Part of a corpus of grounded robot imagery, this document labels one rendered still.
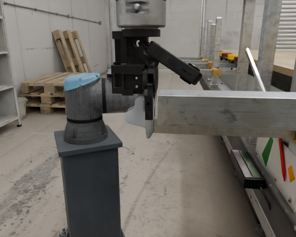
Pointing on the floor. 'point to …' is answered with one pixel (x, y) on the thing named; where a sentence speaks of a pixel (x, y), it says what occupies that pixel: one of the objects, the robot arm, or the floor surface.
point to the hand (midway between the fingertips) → (151, 132)
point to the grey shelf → (1, 72)
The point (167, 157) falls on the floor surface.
